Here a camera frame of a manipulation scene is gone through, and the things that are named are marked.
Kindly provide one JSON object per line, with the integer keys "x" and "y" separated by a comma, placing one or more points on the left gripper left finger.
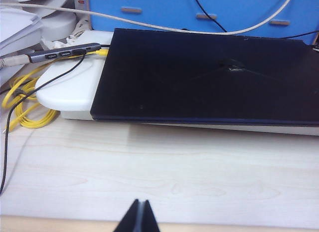
{"x": 132, "y": 219}

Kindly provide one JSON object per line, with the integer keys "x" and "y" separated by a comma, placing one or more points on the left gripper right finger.
{"x": 149, "y": 219}

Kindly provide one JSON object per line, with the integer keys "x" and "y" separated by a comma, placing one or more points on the black closed laptop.
{"x": 199, "y": 79}

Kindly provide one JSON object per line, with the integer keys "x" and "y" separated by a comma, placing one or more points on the white desk riser stand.
{"x": 67, "y": 92}

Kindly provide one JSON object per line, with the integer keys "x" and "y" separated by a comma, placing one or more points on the grey USB hub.
{"x": 62, "y": 53}

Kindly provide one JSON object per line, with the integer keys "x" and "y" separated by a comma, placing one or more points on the white crumpled tissue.
{"x": 57, "y": 43}

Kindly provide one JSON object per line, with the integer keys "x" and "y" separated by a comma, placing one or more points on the white desk fan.
{"x": 57, "y": 25}

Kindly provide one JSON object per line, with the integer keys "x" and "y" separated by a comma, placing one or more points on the blue wooden organizer box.
{"x": 174, "y": 7}

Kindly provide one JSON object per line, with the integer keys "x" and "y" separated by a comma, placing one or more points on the white paper stack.
{"x": 15, "y": 30}

